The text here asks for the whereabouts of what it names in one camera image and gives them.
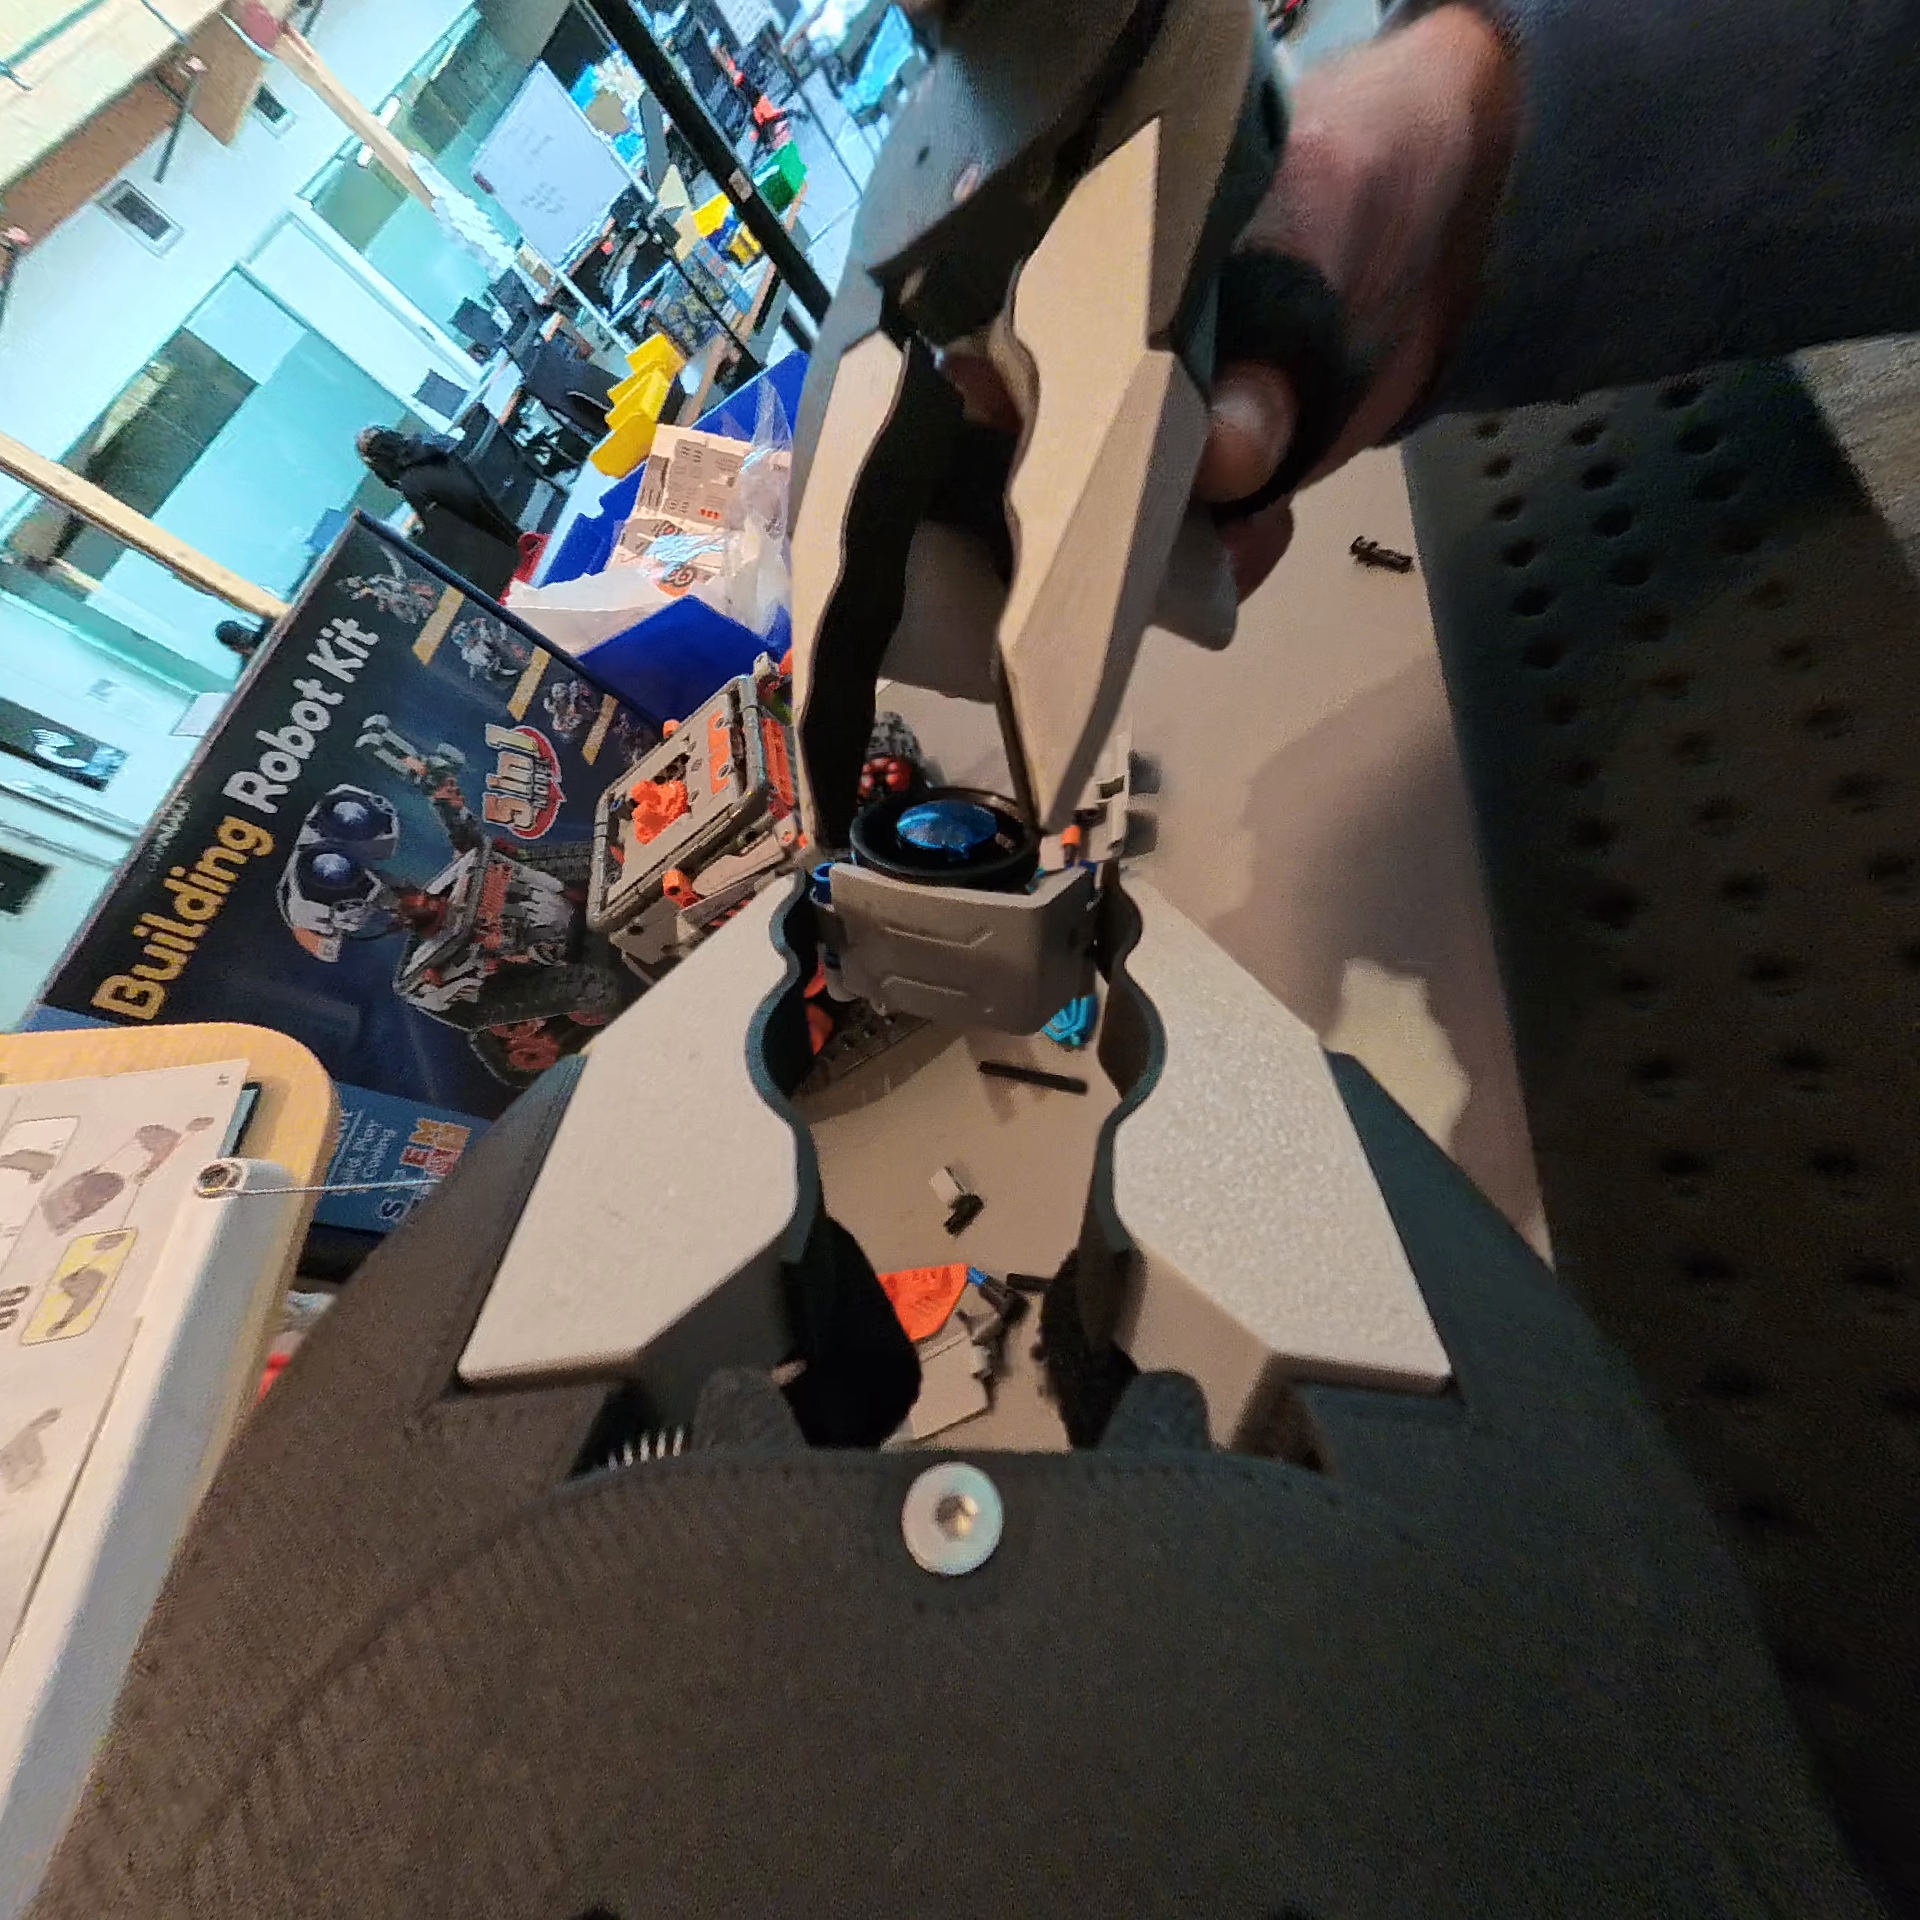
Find robot kit box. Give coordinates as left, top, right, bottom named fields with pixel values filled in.
left=30, top=511, right=678, bottom=1279

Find yellow storage bins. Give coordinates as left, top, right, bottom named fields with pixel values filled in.
left=592, top=331, right=691, bottom=481

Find person's right forearm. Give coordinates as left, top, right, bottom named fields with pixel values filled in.
left=1440, top=0, right=1920, bottom=414

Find whiteboard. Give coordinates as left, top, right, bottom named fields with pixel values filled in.
left=467, top=61, right=640, bottom=273

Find black pole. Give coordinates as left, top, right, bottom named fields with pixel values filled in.
left=592, top=0, right=834, bottom=325

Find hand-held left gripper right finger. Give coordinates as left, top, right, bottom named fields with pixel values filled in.
left=1037, top=874, right=1457, bottom=1452

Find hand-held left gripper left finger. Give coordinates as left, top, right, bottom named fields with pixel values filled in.
left=453, top=876, right=924, bottom=1451

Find clear plastic bags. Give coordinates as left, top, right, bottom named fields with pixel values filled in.
left=509, top=367, right=798, bottom=633

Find orange plastic panel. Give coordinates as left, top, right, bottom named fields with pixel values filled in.
left=876, top=1263, right=974, bottom=1344

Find large grey flat panel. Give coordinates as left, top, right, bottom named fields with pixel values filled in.
left=906, top=1320, right=1007, bottom=1447

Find black perforated board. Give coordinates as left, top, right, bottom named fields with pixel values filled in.
left=1402, top=360, right=1920, bottom=1920

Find blue storage bin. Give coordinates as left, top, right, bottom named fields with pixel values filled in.
left=531, top=353, right=812, bottom=708

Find black wheel brick assembly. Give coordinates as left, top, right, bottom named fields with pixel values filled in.
left=824, top=862, right=1097, bottom=1038

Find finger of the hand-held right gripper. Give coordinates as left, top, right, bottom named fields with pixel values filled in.
left=784, top=323, right=942, bottom=851
left=989, top=116, right=1211, bottom=831

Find tracked toy robot vehicle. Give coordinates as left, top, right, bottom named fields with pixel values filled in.
left=583, top=652, right=931, bottom=1083

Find white book stand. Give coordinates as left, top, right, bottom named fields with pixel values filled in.
left=0, top=1025, right=343, bottom=1892

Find open instruction booklet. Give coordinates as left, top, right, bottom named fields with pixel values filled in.
left=0, top=1057, right=253, bottom=1638

